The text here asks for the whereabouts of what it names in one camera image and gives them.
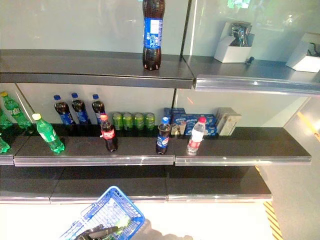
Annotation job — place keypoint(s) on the Coca-Cola bottle red cap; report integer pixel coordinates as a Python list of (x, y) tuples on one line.
[(108, 135)]

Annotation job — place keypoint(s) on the blue plastic shopping basket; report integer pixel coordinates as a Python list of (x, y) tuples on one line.
[(110, 200)]

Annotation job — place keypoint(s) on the small black cylinder object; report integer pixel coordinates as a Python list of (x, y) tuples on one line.
[(250, 60)]

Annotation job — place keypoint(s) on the large Pepsi bottle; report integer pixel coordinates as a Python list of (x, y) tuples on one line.
[(152, 30)]

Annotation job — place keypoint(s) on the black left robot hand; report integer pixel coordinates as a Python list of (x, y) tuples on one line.
[(95, 233)]

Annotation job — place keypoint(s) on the white open cardboard box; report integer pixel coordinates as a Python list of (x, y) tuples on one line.
[(303, 62), (231, 53)]

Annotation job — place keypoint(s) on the small Pepsi bottle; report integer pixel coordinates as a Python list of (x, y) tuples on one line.
[(162, 140)]

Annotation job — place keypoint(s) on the yellow black hazard tape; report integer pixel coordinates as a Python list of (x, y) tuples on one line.
[(273, 220)]

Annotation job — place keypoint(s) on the narrow blue biscuit box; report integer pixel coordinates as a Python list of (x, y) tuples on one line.
[(167, 113)]

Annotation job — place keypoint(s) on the cream carton box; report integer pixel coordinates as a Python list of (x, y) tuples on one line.
[(230, 125), (225, 111)]

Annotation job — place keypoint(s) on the silver foil snack bags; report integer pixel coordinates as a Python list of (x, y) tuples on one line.
[(240, 33)]

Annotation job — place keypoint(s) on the clear water bottle red cap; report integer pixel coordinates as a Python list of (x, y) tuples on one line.
[(196, 135)]

